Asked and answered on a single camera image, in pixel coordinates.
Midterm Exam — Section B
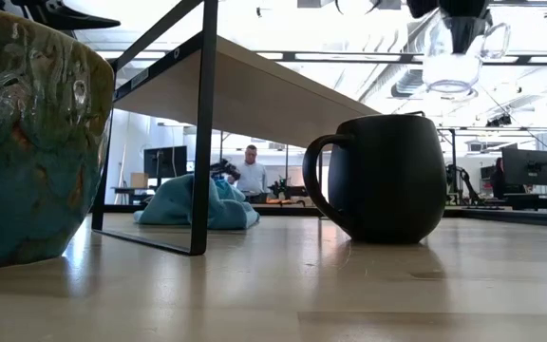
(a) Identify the clear plastic cup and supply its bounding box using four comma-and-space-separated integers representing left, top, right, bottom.
420, 11, 512, 95

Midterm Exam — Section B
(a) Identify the brown teal glazed mug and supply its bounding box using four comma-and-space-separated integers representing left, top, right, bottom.
0, 2, 116, 270

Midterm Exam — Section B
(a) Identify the dark mug with green inside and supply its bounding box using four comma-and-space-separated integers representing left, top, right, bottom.
301, 113, 448, 245

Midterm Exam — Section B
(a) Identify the black monitor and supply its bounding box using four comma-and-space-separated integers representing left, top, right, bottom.
500, 146, 547, 187
142, 145, 188, 180

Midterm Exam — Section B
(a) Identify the person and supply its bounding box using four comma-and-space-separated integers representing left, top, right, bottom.
490, 157, 508, 200
228, 144, 269, 197

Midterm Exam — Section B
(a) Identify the small cardboard box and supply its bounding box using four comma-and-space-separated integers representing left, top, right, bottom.
129, 171, 150, 190

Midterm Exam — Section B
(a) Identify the blue cloth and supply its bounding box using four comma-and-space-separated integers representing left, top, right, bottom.
133, 173, 260, 232

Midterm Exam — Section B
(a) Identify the black rig upright frame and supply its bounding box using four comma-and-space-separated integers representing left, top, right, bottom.
95, 48, 547, 67

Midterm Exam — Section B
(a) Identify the wooden tray with black handles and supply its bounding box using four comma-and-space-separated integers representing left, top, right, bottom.
90, 0, 426, 257

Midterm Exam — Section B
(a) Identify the black table frame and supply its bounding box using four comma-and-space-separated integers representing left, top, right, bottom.
102, 202, 547, 229

